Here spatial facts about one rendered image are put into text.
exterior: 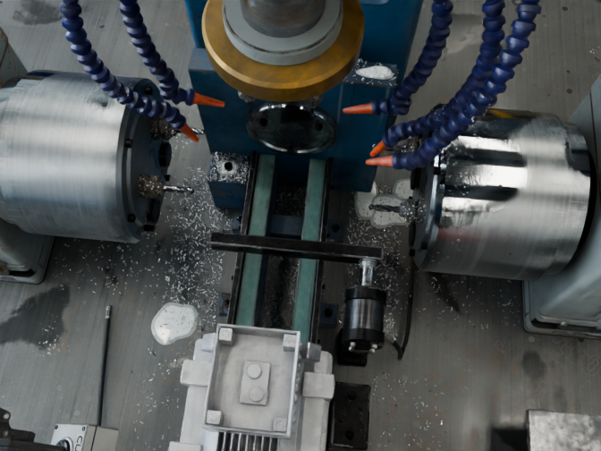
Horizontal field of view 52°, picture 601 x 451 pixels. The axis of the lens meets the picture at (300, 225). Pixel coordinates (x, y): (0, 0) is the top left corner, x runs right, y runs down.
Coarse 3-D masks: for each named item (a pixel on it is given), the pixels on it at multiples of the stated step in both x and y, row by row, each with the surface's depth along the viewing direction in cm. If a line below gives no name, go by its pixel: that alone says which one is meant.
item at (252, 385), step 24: (216, 336) 73; (240, 336) 76; (264, 336) 76; (216, 360) 73; (240, 360) 75; (264, 360) 75; (288, 360) 75; (216, 384) 74; (240, 384) 74; (264, 384) 73; (288, 384) 74; (216, 408) 73; (240, 408) 73; (264, 408) 73; (288, 408) 73; (240, 432) 71; (264, 432) 69; (288, 432) 69
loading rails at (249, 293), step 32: (256, 160) 107; (320, 160) 108; (256, 192) 106; (320, 192) 106; (256, 224) 103; (288, 224) 111; (320, 224) 104; (256, 256) 101; (256, 288) 99; (320, 288) 98; (256, 320) 101; (320, 320) 107
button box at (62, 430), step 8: (56, 424) 79; (64, 424) 78; (72, 424) 77; (80, 424) 76; (88, 424) 75; (56, 432) 78; (64, 432) 77; (72, 432) 76; (80, 432) 75; (88, 432) 75; (96, 432) 76; (104, 432) 77; (112, 432) 78; (56, 440) 78; (72, 440) 76; (80, 440) 75; (88, 440) 75; (96, 440) 76; (104, 440) 76; (112, 440) 77; (72, 448) 75; (80, 448) 74; (88, 448) 75; (96, 448) 75; (104, 448) 76; (112, 448) 77
